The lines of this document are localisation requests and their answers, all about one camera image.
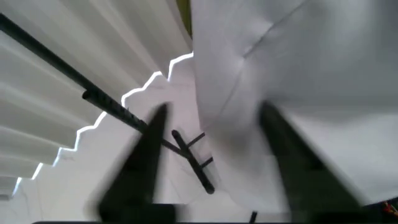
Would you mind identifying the white curtain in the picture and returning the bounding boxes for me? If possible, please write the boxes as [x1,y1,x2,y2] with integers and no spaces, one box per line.
[0,0,194,200]

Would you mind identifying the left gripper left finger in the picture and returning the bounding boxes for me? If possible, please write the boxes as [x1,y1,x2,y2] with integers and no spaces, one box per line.
[98,102,177,223]

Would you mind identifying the black clothes rack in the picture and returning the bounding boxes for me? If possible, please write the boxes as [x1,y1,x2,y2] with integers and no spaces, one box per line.
[0,14,258,223]

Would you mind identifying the pale grey garment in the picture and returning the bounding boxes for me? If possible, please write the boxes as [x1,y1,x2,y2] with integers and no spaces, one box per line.
[191,0,398,215]

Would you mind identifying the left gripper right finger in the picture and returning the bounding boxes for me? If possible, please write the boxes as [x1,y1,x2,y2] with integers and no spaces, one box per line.
[259,101,364,223]

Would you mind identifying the green t-shirt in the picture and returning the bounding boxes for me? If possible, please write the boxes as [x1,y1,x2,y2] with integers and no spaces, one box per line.
[175,0,192,38]

